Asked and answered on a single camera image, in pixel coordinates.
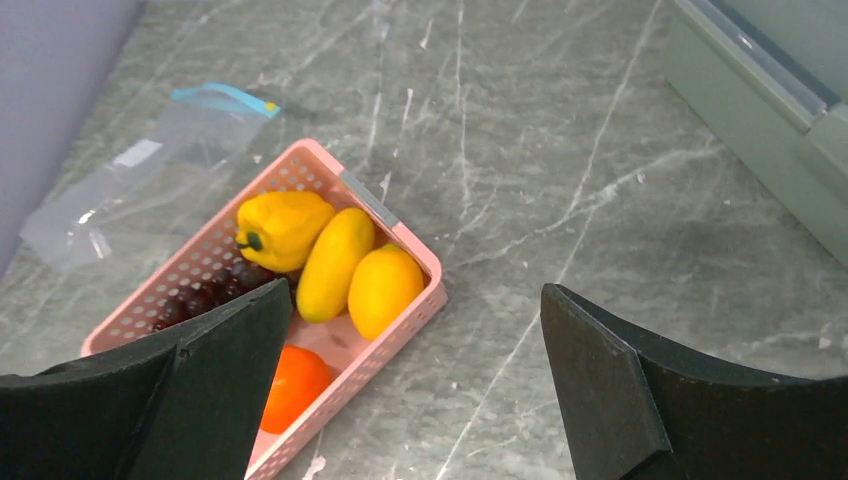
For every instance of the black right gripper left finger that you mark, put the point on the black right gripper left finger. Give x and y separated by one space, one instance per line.
182 403

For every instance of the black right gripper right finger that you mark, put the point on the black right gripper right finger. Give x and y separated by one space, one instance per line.
637 405

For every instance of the orange fruit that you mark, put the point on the orange fruit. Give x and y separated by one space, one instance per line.
300 378

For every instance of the clear zip top bag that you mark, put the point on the clear zip top bag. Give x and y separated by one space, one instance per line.
119 207

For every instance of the dark purple grape bunch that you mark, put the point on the dark purple grape bunch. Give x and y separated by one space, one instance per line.
224 286

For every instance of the pink perforated plastic basket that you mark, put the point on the pink perforated plastic basket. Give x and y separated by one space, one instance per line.
305 165

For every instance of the yellow bell pepper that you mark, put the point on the yellow bell pepper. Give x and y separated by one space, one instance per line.
277 229

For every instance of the yellow mango left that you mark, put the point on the yellow mango left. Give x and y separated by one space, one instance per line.
325 281

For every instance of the yellow mango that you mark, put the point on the yellow mango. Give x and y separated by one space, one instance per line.
325 281
384 284

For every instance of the yellow mango right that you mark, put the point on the yellow mango right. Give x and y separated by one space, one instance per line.
384 284

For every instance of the green lidded storage box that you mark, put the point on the green lidded storage box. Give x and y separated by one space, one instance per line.
769 78

